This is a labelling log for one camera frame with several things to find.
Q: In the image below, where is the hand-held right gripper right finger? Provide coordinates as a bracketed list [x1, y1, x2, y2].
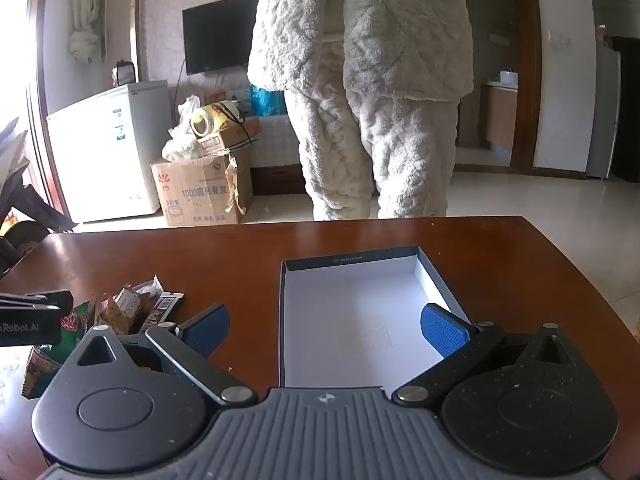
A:
[392, 303, 587, 406]

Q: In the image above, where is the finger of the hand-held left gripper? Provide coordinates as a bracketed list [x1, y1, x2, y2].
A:
[0, 289, 75, 312]

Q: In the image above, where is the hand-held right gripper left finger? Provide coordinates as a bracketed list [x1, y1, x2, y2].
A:
[60, 304, 260, 406]

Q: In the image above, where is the green snack packet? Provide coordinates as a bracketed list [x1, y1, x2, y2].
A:
[22, 297, 98, 401]

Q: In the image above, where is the dark brown snack bar packet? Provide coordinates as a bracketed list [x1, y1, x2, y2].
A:
[144, 290, 184, 333]

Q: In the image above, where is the tan peanut snack packet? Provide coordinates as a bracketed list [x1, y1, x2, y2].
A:
[95, 297, 132, 336]

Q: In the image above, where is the grey cardboard box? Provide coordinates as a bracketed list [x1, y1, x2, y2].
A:
[277, 246, 473, 391]

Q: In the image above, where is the clear white snack packet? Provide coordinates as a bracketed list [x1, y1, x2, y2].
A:
[132, 275, 164, 297]

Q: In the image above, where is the clear wrapped snack on table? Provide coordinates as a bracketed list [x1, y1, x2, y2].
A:
[114, 286, 146, 321]

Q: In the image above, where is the dark bundle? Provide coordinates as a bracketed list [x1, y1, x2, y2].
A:
[0, 117, 81, 273]

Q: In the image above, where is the large printed cardboard box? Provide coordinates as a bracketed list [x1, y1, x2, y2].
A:
[151, 152, 255, 227]

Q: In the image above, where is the white chest freezer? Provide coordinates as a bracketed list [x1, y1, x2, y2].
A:
[46, 80, 173, 223]

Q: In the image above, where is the white plastic bag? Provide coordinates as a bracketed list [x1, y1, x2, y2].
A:
[161, 94, 203, 161]

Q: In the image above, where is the small brown cardboard box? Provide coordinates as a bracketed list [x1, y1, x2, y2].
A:
[197, 117, 263, 158]

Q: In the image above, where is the cabinet with white cloth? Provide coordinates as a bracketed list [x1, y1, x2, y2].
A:
[247, 112, 306, 196]

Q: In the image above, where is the beige tape roll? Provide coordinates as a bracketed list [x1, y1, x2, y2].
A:
[191, 101, 241, 138]

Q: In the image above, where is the wooden kitchen cabinet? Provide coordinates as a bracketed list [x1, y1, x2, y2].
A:
[480, 84, 518, 153]

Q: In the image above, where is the blue plastic bag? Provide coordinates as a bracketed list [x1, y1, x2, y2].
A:
[250, 85, 288, 117]

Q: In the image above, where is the black item on freezer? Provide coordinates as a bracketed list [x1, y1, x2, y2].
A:
[114, 60, 138, 86]

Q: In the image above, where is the silver refrigerator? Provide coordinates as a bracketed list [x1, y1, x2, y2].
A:
[586, 47, 622, 181]

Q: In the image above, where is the white tied curtain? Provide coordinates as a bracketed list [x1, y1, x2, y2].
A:
[69, 0, 108, 63]

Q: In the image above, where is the black television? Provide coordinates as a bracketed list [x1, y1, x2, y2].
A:
[182, 0, 258, 76]

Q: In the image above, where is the black cable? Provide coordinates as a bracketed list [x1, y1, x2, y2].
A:
[217, 102, 251, 153]

